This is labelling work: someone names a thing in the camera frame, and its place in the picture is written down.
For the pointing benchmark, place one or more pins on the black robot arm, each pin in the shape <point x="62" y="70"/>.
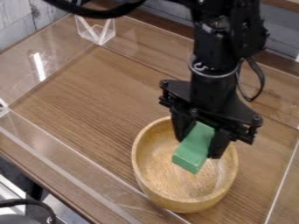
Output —
<point x="228" y="36"/>

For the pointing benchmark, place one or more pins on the clear acrylic corner bracket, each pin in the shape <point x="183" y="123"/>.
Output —
<point x="98" y="34"/>

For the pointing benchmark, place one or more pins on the brown wooden bowl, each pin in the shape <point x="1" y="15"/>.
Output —
<point x="170" y="187"/>

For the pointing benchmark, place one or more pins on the clear acrylic tray wall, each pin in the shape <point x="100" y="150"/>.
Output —
<point x="100" y="196"/>

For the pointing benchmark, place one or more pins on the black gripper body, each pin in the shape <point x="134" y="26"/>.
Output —
<point x="213" y="104"/>

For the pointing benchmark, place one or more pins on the green rectangular block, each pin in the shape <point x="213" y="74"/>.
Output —
<point x="192" y="151"/>

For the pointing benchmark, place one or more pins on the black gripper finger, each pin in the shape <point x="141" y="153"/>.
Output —
<point x="183" y="122"/>
<point x="219" y="142"/>

